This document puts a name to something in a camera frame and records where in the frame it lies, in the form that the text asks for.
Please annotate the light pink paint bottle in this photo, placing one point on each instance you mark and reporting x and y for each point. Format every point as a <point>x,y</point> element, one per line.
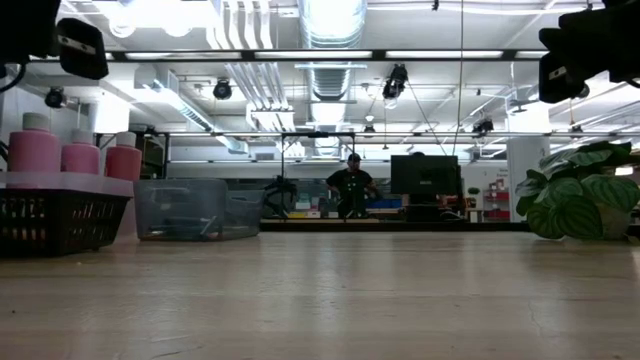
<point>81,159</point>
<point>34,150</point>

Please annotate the hot pink paint bottle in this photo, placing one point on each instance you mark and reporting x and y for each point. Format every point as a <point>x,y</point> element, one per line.
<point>123,162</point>

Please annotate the clear plastic storage bin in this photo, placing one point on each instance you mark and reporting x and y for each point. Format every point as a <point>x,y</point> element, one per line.
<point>175,205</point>

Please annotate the black background robot arm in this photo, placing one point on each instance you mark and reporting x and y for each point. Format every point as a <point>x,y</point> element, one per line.
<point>282,192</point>

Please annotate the black ceiling spotlight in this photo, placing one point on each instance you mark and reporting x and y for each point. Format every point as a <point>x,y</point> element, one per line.
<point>483,126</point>
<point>395,82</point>
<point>55,98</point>
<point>222,90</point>
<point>585,92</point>

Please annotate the potted striped-leaf plant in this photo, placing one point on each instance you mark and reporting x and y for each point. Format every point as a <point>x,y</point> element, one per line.
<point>570,210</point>

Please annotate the red shelf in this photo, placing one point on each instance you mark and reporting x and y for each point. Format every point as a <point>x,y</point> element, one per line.
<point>497,196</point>

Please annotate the black mesh plastic basket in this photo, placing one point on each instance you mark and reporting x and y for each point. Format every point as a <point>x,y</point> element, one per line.
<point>50,225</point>

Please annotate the black monitor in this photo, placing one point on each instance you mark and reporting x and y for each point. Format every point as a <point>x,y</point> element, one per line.
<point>425,175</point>

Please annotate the blue storage bin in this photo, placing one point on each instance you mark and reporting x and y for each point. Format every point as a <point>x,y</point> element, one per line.
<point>387,203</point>

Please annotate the person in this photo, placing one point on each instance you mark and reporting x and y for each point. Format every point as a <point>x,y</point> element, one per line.
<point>352,187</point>

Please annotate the silver ventilation duct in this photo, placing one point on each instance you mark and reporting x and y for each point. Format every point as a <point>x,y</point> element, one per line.
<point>330,80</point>

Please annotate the black background rig frame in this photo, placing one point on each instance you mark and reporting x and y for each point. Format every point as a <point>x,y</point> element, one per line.
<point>318,134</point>

